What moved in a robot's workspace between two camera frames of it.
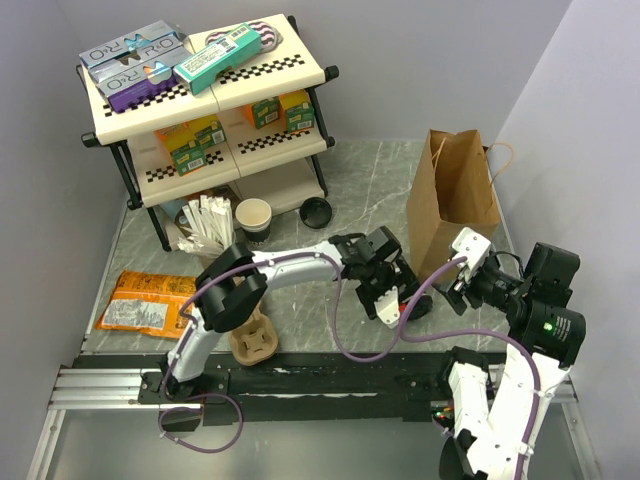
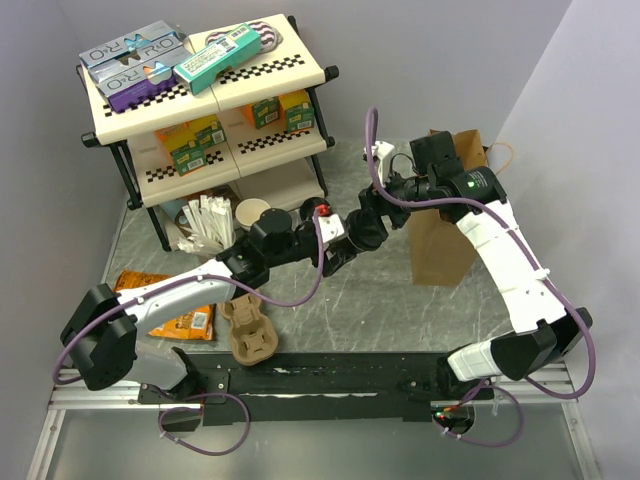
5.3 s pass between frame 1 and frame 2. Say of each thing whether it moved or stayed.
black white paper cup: moved
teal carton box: stayed
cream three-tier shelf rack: stayed
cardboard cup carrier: stayed
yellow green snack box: stayed
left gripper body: moved
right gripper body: moved
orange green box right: stayed
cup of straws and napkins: stayed
